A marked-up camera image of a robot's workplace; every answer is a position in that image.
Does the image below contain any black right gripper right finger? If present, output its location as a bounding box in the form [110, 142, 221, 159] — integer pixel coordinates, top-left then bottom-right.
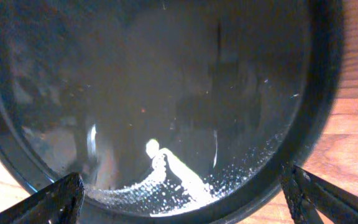
[280, 163, 358, 223]

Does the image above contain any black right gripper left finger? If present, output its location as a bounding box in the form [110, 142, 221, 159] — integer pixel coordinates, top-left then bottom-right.
[0, 172, 85, 224]

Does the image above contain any round black serving tray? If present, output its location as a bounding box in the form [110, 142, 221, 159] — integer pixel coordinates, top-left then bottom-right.
[0, 0, 344, 223]

